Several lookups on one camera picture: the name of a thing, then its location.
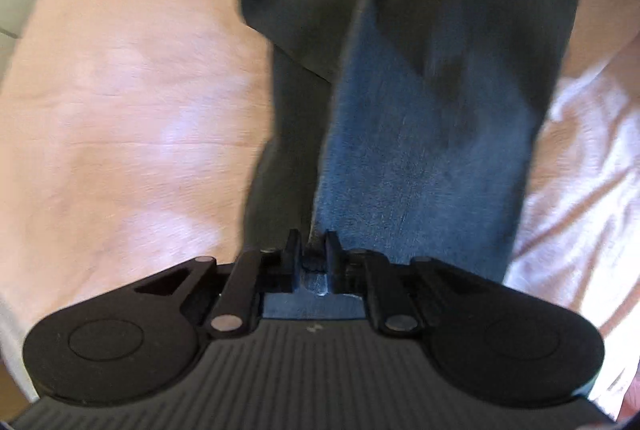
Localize dark grey jeans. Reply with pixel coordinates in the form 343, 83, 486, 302
238, 0, 580, 296

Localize pink textured bedspread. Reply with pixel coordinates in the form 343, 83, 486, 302
1, 0, 639, 413

